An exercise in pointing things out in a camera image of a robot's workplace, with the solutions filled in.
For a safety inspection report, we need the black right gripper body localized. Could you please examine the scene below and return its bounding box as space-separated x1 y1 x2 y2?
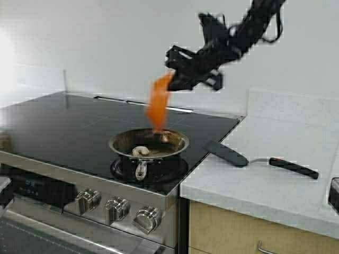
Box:
165 45 241 92

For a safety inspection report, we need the steel drawer handle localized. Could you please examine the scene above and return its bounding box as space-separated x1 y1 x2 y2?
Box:
257 241 277 254

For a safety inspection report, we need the dark steel frying pan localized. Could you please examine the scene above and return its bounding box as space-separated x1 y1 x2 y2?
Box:
109 129 190 183

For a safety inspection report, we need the middle steel stove knob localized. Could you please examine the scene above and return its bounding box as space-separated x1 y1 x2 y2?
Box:
103 196 130 225

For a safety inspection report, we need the right steel stove knob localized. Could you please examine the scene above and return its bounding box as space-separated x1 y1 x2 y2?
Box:
132 206 162 234

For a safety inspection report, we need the steel stove knob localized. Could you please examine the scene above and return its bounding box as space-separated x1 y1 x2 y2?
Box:
75 188 101 215
103 196 130 225
132 206 162 234

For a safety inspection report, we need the raw shrimp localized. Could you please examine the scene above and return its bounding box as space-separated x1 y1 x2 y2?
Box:
132 146 150 157

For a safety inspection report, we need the orange plastic bowl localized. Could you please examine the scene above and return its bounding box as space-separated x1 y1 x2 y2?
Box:
145 71 173 133

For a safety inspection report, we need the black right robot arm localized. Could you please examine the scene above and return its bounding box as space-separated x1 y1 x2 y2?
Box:
165 1 284 92

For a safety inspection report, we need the stainless steel oven range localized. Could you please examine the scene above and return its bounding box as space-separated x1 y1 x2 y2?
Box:
1 92 242 253

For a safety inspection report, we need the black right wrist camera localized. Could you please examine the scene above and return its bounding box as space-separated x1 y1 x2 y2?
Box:
198 13 229 45

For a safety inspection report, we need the black spatula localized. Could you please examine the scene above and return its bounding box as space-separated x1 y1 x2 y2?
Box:
203 141 319 179

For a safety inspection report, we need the black device at right edge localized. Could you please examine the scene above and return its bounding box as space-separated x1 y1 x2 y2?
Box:
328 178 339 213

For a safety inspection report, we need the wooden cabinet drawer front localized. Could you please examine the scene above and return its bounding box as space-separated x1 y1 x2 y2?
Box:
189 201 338 253

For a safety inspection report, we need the left steel stove knob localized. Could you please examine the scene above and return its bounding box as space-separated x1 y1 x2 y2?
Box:
75 188 101 215

